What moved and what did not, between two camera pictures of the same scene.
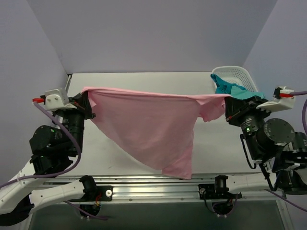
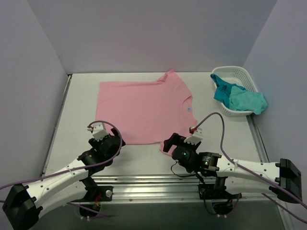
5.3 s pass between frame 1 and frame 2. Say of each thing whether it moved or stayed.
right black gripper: moved
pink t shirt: moved
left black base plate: stayed
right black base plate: stayed
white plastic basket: stayed
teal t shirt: stayed
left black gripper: moved
